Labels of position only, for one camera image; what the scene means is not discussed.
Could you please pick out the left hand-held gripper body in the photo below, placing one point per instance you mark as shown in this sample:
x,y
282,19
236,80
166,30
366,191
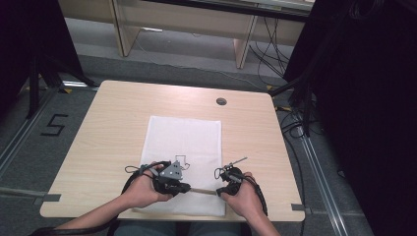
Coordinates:
x,y
170,177

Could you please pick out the thin wooden stick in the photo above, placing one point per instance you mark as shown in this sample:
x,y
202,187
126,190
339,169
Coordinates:
x,y
203,191

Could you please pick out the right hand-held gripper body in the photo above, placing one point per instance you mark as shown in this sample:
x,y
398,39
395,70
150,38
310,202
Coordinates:
x,y
234,177

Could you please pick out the person's blue jeans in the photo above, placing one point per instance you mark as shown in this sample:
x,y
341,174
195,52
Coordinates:
x,y
147,229

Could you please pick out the white mesh laundry bag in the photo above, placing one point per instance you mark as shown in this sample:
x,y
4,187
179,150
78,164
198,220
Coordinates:
x,y
187,137

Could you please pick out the black metal stand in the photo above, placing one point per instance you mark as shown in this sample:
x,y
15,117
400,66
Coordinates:
x,y
34,88

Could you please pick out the person's left hand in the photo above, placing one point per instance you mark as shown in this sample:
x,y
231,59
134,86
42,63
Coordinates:
x,y
142,191

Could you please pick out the black curtain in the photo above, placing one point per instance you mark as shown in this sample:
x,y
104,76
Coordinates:
x,y
29,39
367,98

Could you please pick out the person's right hand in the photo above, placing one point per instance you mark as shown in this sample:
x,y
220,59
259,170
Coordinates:
x,y
247,200

